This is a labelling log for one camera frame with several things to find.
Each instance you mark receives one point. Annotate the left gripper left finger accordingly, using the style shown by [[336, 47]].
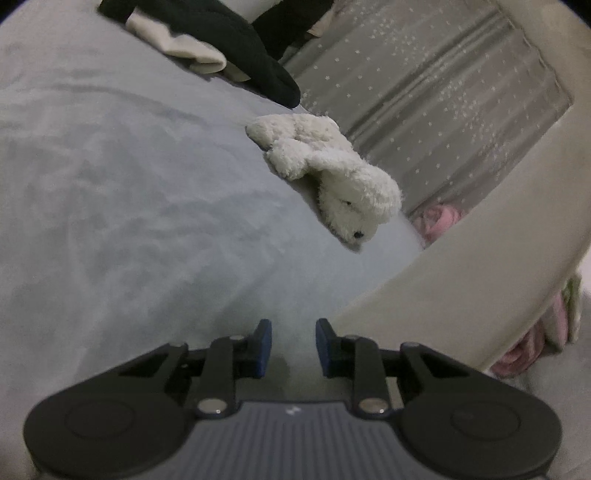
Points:
[[134, 416]]

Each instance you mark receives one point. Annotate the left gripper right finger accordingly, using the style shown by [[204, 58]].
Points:
[[452, 418]]

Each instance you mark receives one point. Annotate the white Pooh sweatshirt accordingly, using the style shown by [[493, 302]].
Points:
[[486, 282]]

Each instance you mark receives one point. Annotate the folded mauve comforter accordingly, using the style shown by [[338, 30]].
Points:
[[432, 224]]

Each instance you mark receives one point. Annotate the mauve and cream pillow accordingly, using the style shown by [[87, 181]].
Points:
[[570, 313]]

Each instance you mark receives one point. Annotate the white plush dog toy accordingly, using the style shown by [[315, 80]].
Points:
[[354, 197]]

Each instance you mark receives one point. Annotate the grey dotted curtain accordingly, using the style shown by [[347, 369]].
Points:
[[446, 96]]

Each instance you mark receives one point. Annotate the cream cloth under black garment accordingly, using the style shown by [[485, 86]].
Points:
[[199, 57]]

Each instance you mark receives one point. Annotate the black garment on bed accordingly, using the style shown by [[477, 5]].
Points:
[[216, 24]]

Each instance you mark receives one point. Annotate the black hanging garment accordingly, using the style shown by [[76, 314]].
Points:
[[287, 21]]

